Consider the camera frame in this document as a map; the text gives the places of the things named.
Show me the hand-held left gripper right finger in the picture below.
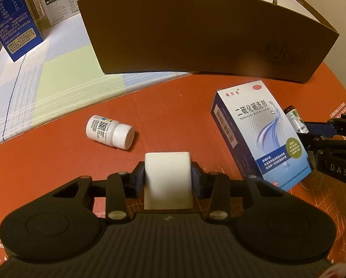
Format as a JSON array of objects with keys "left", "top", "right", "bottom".
[{"left": 190, "top": 161, "right": 289, "bottom": 226}]

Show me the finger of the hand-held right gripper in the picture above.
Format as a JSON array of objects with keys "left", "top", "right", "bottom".
[
  {"left": 296, "top": 133, "right": 346, "bottom": 155},
  {"left": 302, "top": 112, "right": 346, "bottom": 138}
]

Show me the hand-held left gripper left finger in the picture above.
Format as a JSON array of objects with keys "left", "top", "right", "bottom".
[{"left": 53, "top": 161, "right": 146, "bottom": 226}]

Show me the small bottle with green label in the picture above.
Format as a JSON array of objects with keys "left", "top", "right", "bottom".
[{"left": 283, "top": 106, "right": 308, "bottom": 135}]

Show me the white rectangular block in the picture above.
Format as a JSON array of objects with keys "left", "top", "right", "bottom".
[{"left": 144, "top": 151, "right": 194, "bottom": 210}]

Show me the brown cardboard box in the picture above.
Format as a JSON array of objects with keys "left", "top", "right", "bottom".
[{"left": 77, "top": 0, "right": 340, "bottom": 84}]

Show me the blue and white medicine box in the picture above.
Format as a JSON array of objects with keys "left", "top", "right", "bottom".
[{"left": 211, "top": 80, "right": 313, "bottom": 192}]

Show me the white pill bottle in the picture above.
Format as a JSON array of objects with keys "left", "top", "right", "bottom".
[{"left": 85, "top": 115, "right": 135, "bottom": 150}]

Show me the checked pastel tablecloth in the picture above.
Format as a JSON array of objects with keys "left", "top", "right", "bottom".
[{"left": 0, "top": 14, "right": 191, "bottom": 151}]

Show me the white product box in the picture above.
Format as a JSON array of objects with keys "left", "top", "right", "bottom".
[{"left": 40, "top": 0, "right": 91, "bottom": 28}]

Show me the blue milk carton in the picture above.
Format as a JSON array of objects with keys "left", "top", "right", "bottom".
[{"left": 0, "top": 0, "right": 44, "bottom": 62}]

